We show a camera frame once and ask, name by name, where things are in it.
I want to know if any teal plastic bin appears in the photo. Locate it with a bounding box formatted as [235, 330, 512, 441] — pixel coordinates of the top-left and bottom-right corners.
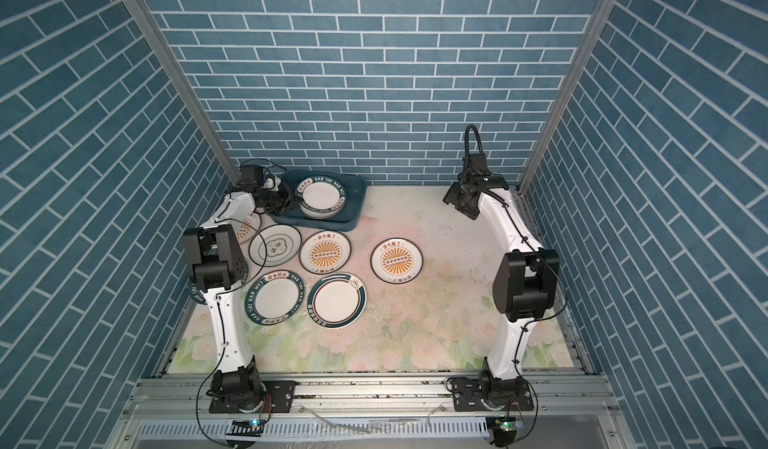
[267, 170, 366, 232]

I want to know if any orange sunburst plate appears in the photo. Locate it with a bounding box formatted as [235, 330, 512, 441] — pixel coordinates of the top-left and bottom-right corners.
[370, 238, 424, 285]
[299, 231, 352, 275]
[231, 213, 262, 245]

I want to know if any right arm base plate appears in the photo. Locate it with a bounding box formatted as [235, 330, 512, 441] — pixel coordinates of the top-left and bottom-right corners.
[444, 377, 534, 412]

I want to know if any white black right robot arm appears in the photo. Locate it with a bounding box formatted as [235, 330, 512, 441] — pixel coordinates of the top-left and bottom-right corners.
[443, 153, 559, 408]

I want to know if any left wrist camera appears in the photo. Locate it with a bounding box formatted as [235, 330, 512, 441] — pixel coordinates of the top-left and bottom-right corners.
[237, 163, 281, 193]

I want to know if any white plate green flower outline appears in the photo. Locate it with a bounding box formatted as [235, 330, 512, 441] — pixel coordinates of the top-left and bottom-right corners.
[248, 224, 302, 268]

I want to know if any green lettered rim plate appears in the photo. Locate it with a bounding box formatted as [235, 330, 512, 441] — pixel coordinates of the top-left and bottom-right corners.
[244, 270, 305, 326]
[296, 175, 347, 219]
[187, 279, 207, 305]

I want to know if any green striped rim plate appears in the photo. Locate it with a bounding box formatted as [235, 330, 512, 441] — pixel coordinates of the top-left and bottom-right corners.
[307, 273, 367, 329]

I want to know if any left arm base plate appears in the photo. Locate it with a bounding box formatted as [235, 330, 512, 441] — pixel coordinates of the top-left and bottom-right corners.
[209, 380, 297, 414]

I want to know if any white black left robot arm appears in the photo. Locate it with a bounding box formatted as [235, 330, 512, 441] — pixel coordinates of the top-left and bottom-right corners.
[182, 173, 305, 413]

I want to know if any aluminium mounting rail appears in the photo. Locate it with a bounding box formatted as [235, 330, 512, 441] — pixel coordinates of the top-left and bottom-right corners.
[107, 371, 633, 448]

